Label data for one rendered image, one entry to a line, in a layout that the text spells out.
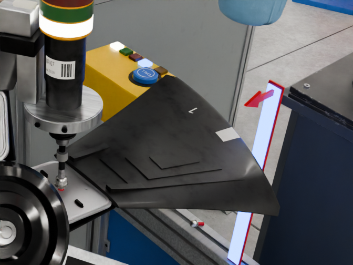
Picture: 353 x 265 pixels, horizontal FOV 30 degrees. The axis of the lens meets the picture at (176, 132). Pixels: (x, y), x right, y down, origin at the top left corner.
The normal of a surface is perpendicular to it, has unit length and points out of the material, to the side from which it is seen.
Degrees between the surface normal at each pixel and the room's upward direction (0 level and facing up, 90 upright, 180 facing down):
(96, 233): 90
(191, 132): 15
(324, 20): 0
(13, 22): 90
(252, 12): 94
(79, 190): 7
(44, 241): 50
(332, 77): 2
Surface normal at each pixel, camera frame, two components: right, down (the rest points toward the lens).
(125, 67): 0.12, -0.82
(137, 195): 0.35, -0.77
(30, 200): 0.62, -0.16
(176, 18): 0.70, 0.47
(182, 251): -0.70, 0.33
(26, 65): -0.17, 0.55
